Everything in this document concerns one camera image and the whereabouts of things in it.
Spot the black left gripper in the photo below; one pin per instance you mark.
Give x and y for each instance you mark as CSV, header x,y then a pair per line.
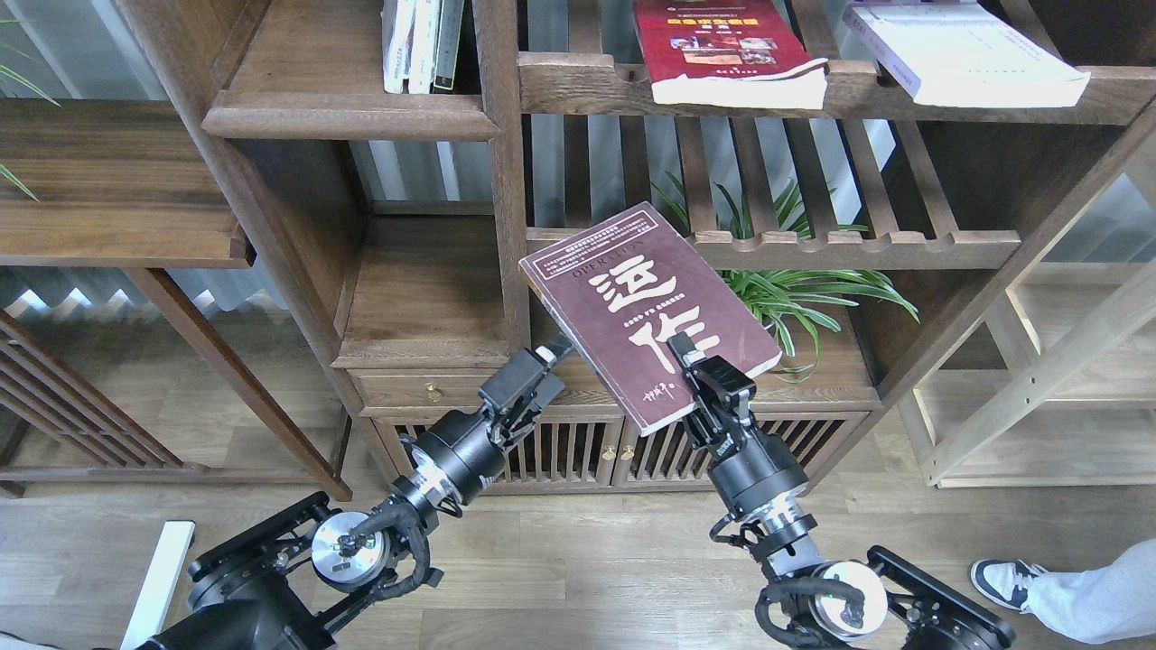
x,y
463,452

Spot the brass drawer knob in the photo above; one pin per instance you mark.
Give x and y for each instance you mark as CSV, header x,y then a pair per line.
x,y
433,393

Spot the blue white sneaker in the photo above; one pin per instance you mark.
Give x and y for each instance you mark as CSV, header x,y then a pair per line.
x,y
1007,583

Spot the green leaf at left edge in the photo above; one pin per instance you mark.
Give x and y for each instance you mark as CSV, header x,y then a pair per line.
x,y
18,106

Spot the dark green upright book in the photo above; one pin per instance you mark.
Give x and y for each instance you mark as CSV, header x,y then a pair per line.
x,y
446,58

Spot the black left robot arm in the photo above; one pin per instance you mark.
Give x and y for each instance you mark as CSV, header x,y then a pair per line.
x,y
295,580

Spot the light wooden shelf frame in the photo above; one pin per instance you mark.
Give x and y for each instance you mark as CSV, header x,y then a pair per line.
x,y
1067,397

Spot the white lavender paperback book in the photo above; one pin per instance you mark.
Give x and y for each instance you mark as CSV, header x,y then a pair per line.
x,y
956,54

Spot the white upright book middle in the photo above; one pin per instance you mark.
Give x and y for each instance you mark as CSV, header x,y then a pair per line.
x,y
423,46

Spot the maroon book Chinese characters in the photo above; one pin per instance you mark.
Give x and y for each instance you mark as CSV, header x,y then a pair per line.
x,y
621,289

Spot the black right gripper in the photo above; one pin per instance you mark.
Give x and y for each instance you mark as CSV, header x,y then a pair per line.
x,y
755,474

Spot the white upright book left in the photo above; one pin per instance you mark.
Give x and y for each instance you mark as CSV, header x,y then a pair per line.
x,y
397,29

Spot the white floor stand leg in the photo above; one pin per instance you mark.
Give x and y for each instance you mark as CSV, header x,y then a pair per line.
x,y
160,582

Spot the dark wooden bookshelf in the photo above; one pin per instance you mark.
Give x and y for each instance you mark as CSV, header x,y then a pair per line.
x,y
394,222

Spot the red paperback book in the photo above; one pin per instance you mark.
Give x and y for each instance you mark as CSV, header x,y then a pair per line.
x,y
726,54

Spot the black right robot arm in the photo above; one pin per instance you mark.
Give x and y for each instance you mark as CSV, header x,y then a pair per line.
x,y
809,602

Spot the white upright book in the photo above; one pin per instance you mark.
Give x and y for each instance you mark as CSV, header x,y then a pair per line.
x,y
397,29
423,46

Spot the green spider plant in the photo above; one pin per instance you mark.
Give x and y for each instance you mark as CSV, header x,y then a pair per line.
x,y
779,297

